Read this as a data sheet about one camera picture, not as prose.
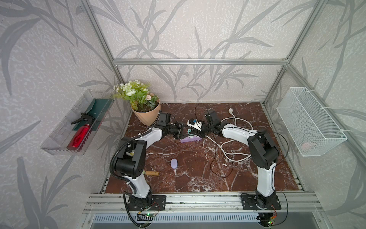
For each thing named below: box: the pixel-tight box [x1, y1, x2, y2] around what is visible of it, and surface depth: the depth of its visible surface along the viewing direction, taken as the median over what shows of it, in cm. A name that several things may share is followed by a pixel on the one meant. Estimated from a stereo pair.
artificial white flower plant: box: [112, 79, 159, 112], surface depth 90 cm
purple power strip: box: [179, 135, 203, 143], surface depth 98 cm
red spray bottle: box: [71, 124, 91, 148], surface depth 61 cm
